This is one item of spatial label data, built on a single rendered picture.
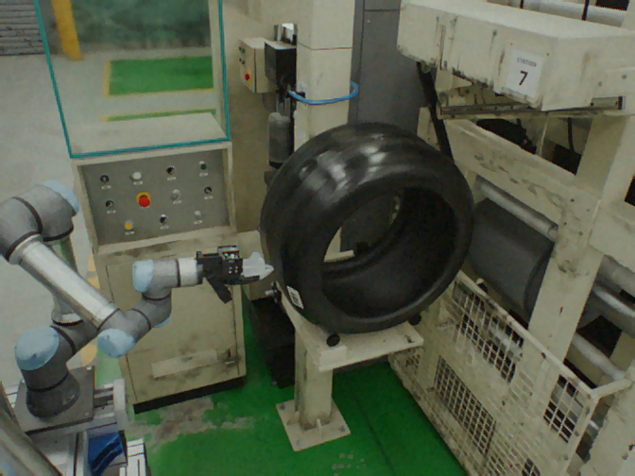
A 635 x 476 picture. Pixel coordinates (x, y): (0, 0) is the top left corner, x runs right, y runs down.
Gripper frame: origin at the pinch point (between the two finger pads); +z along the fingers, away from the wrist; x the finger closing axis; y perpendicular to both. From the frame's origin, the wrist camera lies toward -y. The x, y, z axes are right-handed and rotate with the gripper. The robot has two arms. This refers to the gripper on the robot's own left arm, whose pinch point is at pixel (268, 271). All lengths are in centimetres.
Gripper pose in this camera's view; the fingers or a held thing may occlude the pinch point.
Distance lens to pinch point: 140.6
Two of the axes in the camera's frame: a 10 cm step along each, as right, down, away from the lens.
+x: -3.6, -4.8, 8.0
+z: 9.2, -0.7, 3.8
